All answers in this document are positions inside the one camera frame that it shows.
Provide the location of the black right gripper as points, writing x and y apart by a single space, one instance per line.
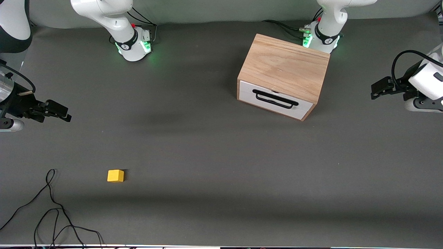
18 103

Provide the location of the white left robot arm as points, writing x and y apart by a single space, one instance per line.
328 20

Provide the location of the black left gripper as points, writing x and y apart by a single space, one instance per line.
405 83

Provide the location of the yellow wooden block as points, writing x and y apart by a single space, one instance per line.
115 176

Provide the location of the wooden drawer cabinet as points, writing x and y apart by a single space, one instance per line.
283 65

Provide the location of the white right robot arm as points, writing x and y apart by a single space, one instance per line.
121 20

